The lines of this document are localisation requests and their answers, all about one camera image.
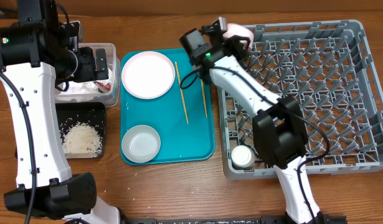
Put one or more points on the teal serving tray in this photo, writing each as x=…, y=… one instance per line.
x=180, y=142

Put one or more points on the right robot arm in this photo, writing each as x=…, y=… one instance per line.
x=279, y=133

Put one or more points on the left wooden chopstick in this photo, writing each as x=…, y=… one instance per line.
x=181, y=92

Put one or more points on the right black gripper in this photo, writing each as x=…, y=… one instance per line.
x=238, y=51

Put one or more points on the clear plastic bin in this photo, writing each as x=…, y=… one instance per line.
x=108, y=99

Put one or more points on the white paper wrapper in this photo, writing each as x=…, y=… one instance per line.
x=92, y=87

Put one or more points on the black rectangular tray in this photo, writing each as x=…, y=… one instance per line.
x=93, y=111

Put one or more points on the white cup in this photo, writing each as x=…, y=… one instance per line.
x=242, y=157

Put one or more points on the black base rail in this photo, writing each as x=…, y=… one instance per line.
x=326, y=219

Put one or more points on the pink bowl with rice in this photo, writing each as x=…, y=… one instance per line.
x=236, y=29

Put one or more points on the large white plate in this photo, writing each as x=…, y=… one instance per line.
x=148, y=75

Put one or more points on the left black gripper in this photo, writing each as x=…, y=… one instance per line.
x=89, y=71

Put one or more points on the wooden chopstick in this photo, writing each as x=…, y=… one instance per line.
x=203, y=97
x=181, y=92

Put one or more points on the pile of white rice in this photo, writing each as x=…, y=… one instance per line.
x=81, y=139

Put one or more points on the grey plastic dish rack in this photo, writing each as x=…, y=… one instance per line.
x=328, y=67

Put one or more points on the grey shallow bowl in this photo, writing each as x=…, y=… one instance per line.
x=140, y=144

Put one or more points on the right wooden chopstick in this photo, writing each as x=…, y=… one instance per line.
x=203, y=97

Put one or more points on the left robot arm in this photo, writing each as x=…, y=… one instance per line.
x=37, y=54

